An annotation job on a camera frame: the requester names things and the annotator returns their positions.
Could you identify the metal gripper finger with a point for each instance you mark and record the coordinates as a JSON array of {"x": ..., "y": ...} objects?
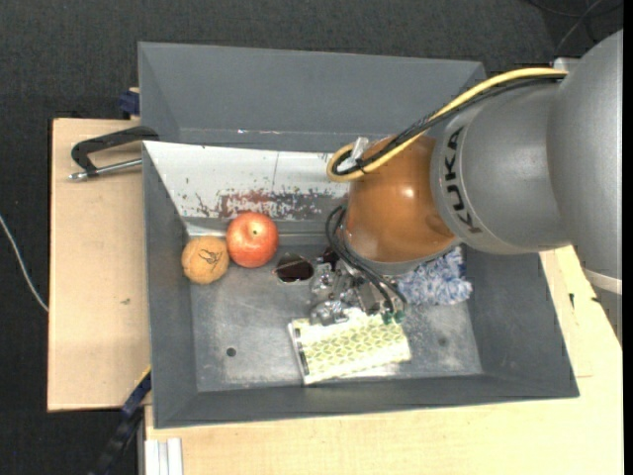
[
  {"x": 324, "y": 279},
  {"x": 327, "y": 312}
]

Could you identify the dark red-brown sunglasses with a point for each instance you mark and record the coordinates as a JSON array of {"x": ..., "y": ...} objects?
[{"x": 294, "y": 269}]

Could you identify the white green patterned box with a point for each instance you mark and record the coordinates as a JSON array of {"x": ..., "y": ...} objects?
[{"x": 353, "y": 349}]

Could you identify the blue and white fluffy cloth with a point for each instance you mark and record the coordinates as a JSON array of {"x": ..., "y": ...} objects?
[{"x": 435, "y": 282}]

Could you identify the grey metal bin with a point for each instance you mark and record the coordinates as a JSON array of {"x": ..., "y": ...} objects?
[{"x": 247, "y": 314}]

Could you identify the red apple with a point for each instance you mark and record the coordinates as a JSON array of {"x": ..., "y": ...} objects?
[{"x": 252, "y": 240}]

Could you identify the orange ball with black mark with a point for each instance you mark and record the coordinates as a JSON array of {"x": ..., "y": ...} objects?
[{"x": 204, "y": 261}]

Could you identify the pale brown flat board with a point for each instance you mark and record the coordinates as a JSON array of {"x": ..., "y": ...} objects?
[{"x": 96, "y": 265}]

